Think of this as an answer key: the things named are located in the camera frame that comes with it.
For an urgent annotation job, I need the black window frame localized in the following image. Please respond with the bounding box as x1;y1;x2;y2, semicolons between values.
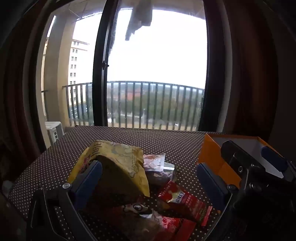
23;0;229;149

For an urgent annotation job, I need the white air conditioner unit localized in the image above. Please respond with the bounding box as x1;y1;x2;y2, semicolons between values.
45;121;65;143

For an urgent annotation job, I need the plain red snack packet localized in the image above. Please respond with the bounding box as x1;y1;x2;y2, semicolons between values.
159;217;197;241

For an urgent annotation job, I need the red labelled snack packet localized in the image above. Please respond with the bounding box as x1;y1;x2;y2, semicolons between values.
157;181;213;226

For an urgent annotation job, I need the brown polka dot tablecloth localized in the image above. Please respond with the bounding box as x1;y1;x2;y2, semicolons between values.
8;125;232;241

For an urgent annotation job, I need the white pink snack packet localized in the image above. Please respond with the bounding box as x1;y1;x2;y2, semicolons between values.
142;153;166;172

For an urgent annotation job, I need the beige apartment building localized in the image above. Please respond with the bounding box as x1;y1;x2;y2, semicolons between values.
68;39;89;86

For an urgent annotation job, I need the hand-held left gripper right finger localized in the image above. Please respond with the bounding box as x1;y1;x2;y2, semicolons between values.
196;163;238;212

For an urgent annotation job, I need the balcony railing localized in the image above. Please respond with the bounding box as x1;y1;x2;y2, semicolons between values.
42;81;205;131

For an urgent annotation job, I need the dark silver snack packet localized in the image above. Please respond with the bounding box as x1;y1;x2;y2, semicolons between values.
144;162;177;186

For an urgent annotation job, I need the large yellow snack bag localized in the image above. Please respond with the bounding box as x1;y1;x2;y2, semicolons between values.
68;139;151;197

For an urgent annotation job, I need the orange cardboard box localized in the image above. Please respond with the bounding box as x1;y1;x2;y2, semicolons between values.
198;133;287;188

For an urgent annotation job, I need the hanging grey cloth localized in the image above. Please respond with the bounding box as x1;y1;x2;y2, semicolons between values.
125;0;153;42

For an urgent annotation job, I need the dark red curtain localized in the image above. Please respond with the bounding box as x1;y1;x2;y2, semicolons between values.
0;0;47;186
222;0;278;139

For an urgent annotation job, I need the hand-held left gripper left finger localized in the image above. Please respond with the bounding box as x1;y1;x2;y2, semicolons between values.
26;160;103;241

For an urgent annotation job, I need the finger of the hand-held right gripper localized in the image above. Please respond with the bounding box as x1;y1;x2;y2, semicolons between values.
260;146;296;181
221;140;252;180

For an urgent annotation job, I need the dark red cartoon snack bag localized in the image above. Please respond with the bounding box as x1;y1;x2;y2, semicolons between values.
79;198;167;241

